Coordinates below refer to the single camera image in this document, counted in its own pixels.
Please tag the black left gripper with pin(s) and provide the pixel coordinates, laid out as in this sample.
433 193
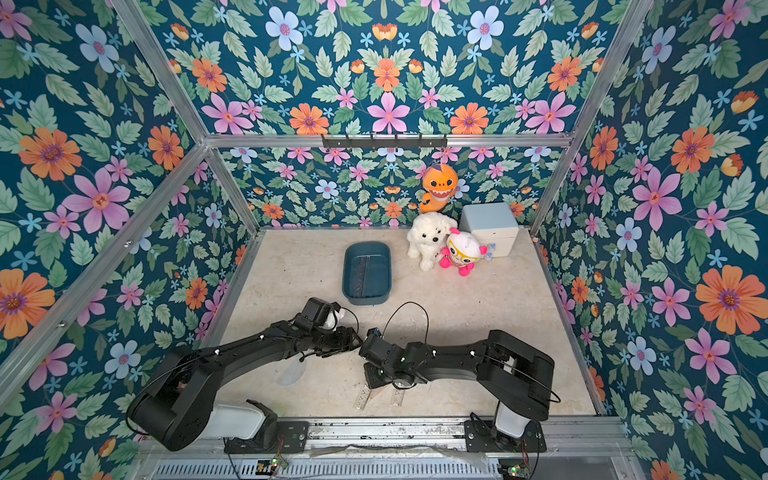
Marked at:
341 344

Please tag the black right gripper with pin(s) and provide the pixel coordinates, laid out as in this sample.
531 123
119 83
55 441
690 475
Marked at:
377 349

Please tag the clear stencil ruler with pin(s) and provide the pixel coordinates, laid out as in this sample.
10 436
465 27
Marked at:
362 398

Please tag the teal plastic storage box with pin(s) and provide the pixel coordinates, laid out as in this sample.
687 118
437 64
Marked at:
374 248

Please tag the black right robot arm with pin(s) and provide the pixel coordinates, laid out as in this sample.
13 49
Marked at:
517 374

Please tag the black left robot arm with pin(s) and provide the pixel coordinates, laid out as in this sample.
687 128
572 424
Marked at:
175 406

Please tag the clear short ruler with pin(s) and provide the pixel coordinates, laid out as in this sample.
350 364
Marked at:
397 398

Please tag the clear protractor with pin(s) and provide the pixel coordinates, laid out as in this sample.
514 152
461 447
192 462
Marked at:
292 374

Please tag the white dog plush toy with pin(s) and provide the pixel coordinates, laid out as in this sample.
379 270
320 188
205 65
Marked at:
428 236

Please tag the pink white doll plush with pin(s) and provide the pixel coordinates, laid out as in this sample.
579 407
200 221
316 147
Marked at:
462 251

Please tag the light blue small cabinet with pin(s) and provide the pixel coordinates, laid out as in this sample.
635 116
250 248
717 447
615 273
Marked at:
493 225

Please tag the orange dinosaur plush toy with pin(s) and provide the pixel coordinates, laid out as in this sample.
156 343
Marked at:
440 183

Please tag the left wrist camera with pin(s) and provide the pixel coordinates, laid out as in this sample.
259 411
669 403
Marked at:
319 314

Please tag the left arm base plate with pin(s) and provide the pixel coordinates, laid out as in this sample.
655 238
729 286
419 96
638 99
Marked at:
279 437

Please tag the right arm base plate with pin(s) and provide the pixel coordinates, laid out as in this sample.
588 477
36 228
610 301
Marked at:
481 436

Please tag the black hook rail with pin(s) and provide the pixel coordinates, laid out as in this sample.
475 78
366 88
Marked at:
372 141

